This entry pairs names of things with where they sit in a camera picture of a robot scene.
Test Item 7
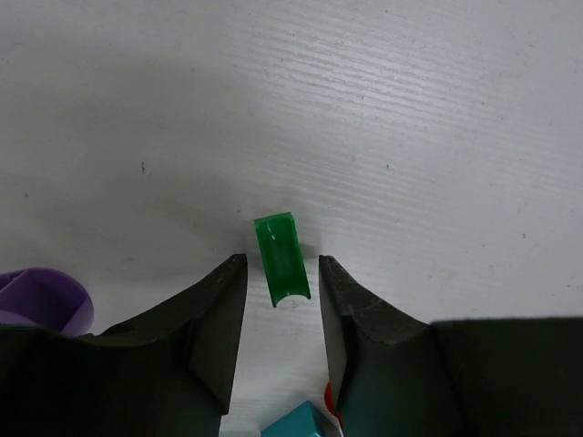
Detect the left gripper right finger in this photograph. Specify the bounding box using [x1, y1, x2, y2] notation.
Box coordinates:
[319, 256, 582, 436]

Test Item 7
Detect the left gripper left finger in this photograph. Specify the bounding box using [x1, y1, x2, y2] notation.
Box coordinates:
[1, 254, 248, 436]

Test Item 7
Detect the green stepped lego brick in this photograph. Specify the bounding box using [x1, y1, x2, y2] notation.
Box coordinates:
[254, 212, 311, 308]

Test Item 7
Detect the red flower lego piece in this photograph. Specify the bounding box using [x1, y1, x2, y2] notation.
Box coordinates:
[324, 382, 343, 428]

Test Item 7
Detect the small teal lego brick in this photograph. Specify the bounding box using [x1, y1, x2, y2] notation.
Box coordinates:
[261, 401, 339, 437]

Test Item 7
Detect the purple round lego piece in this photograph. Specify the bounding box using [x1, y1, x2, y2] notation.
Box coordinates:
[1, 268, 94, 336]

